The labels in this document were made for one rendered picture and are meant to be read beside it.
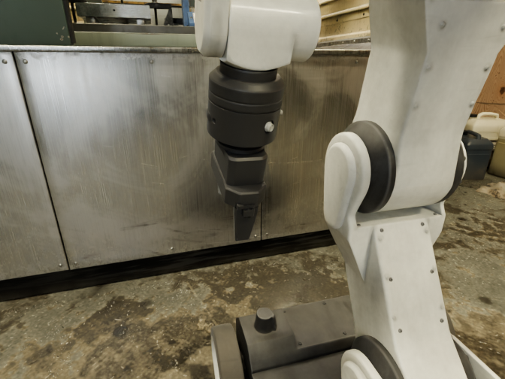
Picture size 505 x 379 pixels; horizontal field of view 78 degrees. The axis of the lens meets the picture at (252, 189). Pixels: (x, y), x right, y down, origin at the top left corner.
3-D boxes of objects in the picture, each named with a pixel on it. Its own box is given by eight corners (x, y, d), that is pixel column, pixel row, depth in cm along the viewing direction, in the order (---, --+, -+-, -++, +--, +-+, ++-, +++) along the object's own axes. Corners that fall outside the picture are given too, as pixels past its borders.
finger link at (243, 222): (230, 238, 44) (234, 204, 40) (252, 234, 45) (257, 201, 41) (232, 246, 43) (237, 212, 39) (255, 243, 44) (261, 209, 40)
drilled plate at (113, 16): (150, 18, 136) (149, 5, 134) (77, 16, 129) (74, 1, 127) (151, 24, 157) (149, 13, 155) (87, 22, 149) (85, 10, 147)
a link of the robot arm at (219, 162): (285, 205, 41) (305, 121, 34) (213, 213, 38) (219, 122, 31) (255, 156, 51) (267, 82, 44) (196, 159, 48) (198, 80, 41)
